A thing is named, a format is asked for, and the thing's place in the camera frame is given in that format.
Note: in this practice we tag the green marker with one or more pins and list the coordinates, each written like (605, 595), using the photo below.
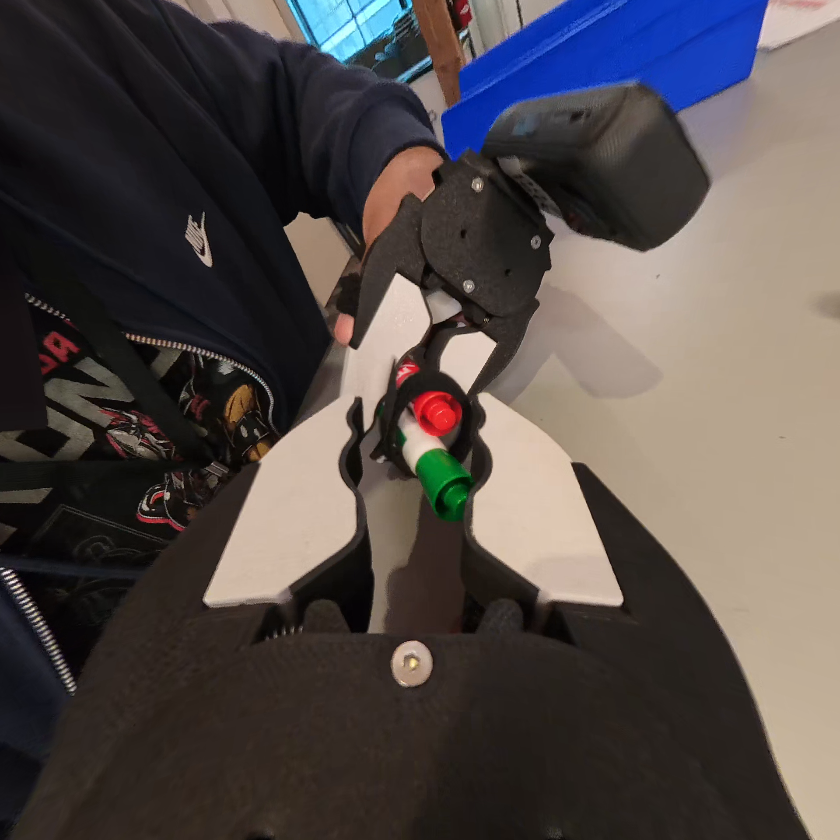
(440, 475)

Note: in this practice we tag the printed paper sheet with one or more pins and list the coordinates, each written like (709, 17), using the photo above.
(803, 16)

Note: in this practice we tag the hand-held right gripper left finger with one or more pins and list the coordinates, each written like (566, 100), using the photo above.
(289, 525)

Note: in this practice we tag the person's left forearm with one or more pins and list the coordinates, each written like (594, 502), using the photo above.
(341, 125)

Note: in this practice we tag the red marker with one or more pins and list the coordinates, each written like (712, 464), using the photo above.
(436, 414)

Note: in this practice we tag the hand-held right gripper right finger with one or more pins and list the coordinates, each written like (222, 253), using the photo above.
(545, 525)

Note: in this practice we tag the person's left hand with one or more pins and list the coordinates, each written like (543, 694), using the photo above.
(400, 184)

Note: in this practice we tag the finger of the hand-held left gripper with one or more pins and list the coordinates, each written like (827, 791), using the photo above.
(466, 352)
(387, 335)

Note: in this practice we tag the large blue plastic bin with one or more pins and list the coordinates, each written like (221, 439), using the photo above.
(630, 40)

